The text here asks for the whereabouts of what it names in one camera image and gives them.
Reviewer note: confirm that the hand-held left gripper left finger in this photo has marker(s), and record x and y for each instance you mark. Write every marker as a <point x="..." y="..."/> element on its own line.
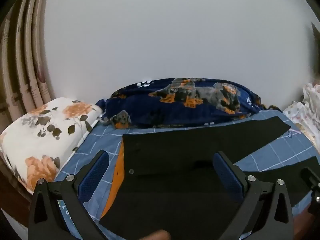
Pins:
<point x="96" y="172"/>

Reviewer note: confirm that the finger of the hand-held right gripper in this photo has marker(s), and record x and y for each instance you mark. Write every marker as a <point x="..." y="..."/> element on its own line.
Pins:
<point x="312" y="180"/>

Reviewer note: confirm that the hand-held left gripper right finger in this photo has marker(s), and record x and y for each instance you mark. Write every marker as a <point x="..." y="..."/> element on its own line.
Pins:
<point x="228" y="173"/>

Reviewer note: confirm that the black pants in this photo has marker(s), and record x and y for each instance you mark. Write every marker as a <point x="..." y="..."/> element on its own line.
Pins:
<point x="175" y="155"/>

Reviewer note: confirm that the blue checked bedsheet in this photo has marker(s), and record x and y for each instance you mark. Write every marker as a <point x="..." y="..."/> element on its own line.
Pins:
<point x="100" y="140"/>

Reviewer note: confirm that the white orange floral pillow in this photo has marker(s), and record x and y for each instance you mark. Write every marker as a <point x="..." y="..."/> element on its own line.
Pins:
<point x="42" y="140"/>

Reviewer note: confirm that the white floral cloth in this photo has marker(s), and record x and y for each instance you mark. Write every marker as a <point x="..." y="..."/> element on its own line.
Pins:
<point x="306" y="110"/>

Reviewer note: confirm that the navy dog print blanket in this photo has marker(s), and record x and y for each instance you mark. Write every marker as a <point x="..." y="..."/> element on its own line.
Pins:
<point x="175" y="107"/>

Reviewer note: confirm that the beige floral curtain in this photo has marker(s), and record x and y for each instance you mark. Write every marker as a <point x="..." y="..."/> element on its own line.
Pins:
<point x="22" y="67"/>

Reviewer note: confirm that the brown wooden bed frame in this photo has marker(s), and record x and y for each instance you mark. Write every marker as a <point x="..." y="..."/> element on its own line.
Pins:
<point x="12" y="200"/>

